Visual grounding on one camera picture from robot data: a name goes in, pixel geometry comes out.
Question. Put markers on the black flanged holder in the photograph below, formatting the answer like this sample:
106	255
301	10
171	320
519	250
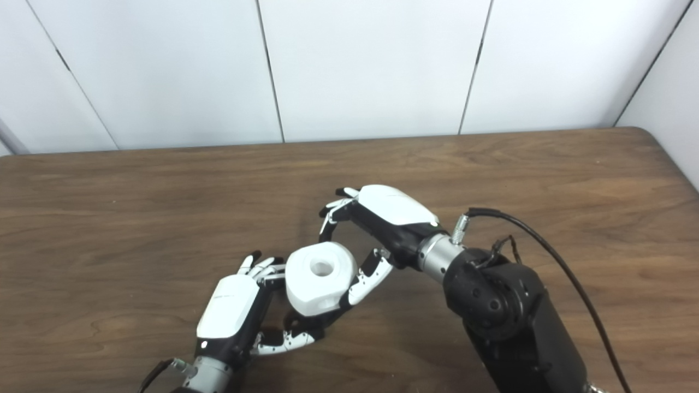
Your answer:
319	322

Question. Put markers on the grey wall corner post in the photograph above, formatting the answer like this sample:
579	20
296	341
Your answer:
11	139

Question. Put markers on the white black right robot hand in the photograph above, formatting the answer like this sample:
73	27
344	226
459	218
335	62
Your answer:
393	210

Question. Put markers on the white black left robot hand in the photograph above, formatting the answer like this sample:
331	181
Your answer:
229	305

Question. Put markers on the round white piece with holes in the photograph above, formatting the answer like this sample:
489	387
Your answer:
319	286

